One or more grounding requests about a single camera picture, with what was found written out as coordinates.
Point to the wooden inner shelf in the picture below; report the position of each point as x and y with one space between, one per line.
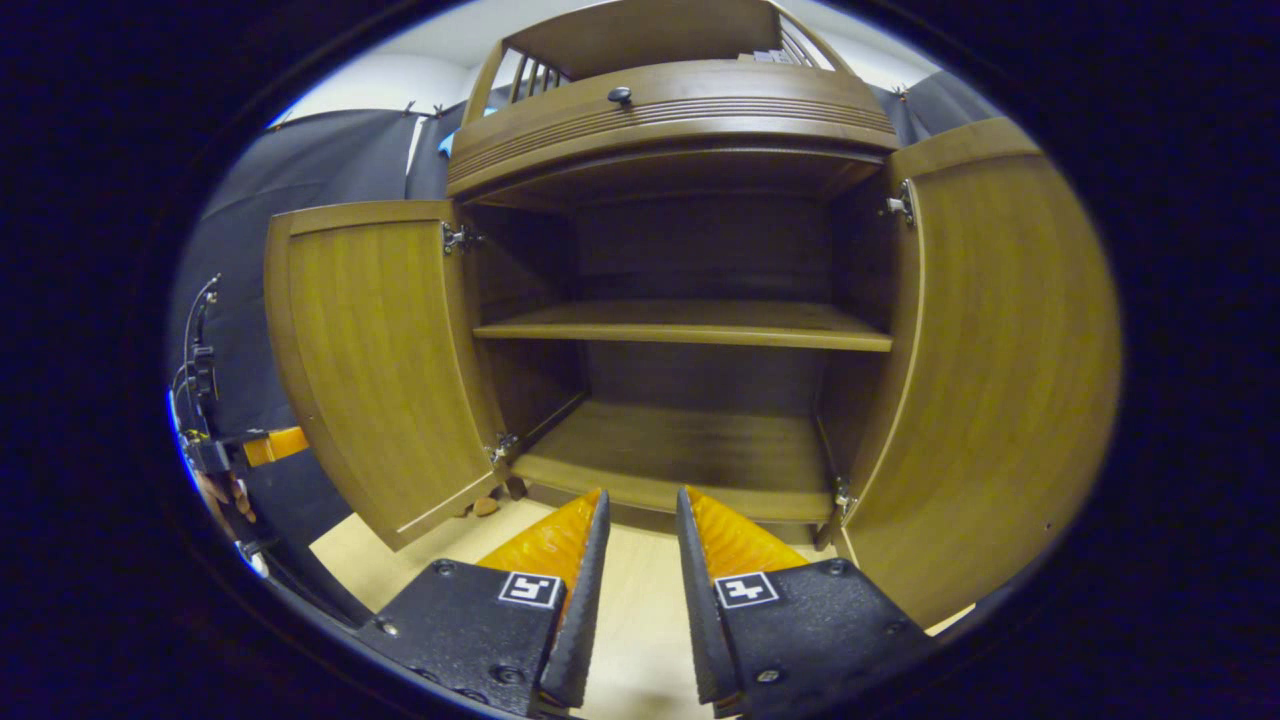
680 322

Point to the wooden shoe cabinet door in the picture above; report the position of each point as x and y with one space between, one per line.
380 350
1000 380

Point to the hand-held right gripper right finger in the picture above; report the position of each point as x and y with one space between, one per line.
700 620

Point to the wooden double-door shoe cabinet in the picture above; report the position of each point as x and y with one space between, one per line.
700 250

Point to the black round drawer knob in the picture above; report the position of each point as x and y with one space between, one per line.
620 96

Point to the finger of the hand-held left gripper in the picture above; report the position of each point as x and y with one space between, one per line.
275 446

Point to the metal door hinge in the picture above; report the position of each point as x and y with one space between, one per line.
458 238
842 496
900 203
503 448

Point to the wooden cabinet drawer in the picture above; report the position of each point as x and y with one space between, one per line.
750 95

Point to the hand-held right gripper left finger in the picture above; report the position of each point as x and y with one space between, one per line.
585 620

